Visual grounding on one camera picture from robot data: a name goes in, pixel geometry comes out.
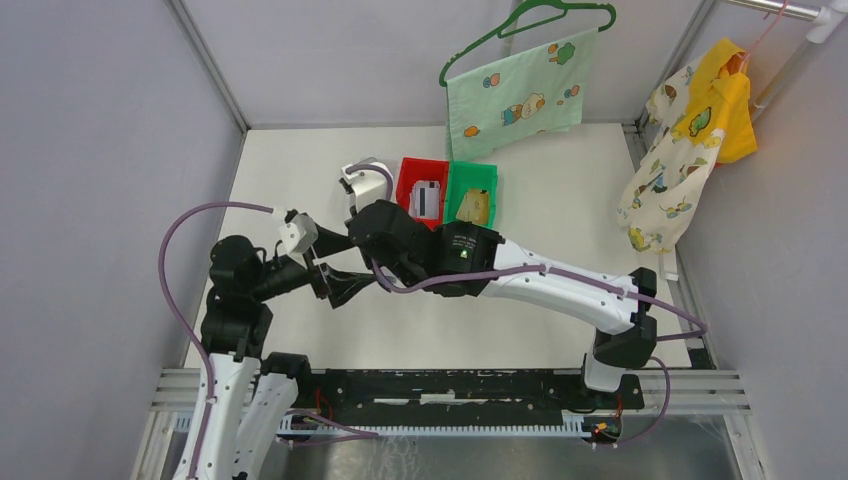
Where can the yellow garment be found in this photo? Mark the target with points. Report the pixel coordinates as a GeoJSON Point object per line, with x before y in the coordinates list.
{"type": "Point", "coordinates": [717, 114]}

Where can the light green printed cloth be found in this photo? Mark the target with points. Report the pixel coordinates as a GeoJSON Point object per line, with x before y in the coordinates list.
{"type": "Point", "coordinates": [538, 90]}

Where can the white printed garment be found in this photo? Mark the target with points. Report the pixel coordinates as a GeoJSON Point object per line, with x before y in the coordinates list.
{"type": "Point", "coordinates": [659, 202]}

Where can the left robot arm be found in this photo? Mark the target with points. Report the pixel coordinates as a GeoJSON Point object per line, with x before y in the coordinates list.
{"type": "Point", "coordinates": [244, 394]}

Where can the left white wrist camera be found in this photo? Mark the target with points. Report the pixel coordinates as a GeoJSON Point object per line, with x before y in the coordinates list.
{"type": "Point", "coordinates": [297, 231]}

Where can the white card stack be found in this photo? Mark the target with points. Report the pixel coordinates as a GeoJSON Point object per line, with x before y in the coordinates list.
{"type": "Point", "coordinates": [425, 200]}

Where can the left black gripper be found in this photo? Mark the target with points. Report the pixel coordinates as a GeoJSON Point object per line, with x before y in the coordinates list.
{"type": "Point", "coordinates": [339, 285]}

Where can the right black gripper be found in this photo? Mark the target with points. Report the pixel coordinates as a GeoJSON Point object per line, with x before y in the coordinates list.
{"type": "Point", "coordinates": [382, 202]}

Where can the green plastic bin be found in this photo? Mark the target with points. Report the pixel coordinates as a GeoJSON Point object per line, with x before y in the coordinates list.
{"type": "Point", "coordinates": [465, 175]}

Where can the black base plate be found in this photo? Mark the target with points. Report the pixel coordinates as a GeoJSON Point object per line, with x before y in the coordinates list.
{"type": "Point", "coordinates": [459, 398]}

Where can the gold card stack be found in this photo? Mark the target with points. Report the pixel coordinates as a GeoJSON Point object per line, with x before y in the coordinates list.
{"type": "Point", "coordinates": [474, 207]}

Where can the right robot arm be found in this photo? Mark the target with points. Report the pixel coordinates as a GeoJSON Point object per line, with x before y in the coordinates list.
{"type": "Point", "coordinates": [461, 259]}

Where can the white slotted cable duct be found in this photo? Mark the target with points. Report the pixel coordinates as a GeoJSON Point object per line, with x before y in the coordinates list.
{"type": "Point", "coordinates": [303, 427]}

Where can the green clothes hanger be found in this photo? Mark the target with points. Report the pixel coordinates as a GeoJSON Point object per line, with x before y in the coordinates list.
{"type": "Point", "coordinates": [512, 25]}

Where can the metal hanging rail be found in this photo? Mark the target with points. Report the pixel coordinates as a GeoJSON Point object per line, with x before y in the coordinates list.
{"type": "Point", "coordinates": [822, 22]}

